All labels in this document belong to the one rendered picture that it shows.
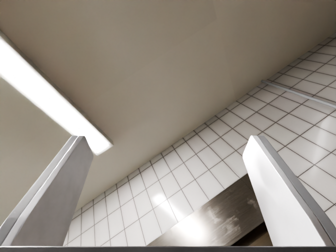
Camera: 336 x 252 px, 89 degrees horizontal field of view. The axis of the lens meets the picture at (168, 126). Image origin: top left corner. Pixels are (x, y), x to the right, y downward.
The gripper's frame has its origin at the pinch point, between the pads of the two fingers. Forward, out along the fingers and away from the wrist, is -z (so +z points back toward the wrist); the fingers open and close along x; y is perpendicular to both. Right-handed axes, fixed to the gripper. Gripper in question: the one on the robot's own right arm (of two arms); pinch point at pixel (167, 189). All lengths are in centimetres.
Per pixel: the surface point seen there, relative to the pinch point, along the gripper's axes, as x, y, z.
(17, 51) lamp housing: 58, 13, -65
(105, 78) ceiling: 32, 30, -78
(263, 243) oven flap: -39, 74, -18
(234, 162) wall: -38, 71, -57
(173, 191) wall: -3, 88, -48
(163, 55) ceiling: 3, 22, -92
